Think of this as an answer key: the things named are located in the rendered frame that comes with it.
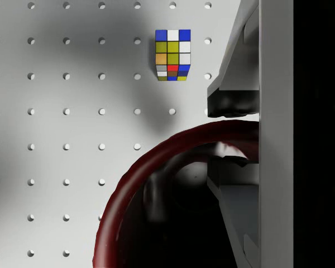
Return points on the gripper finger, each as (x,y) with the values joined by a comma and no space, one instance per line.
(234,100)
(237,201)

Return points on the puzzle cube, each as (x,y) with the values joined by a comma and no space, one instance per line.
(173,53)

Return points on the red mug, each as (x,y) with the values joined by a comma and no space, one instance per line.
(114,209)

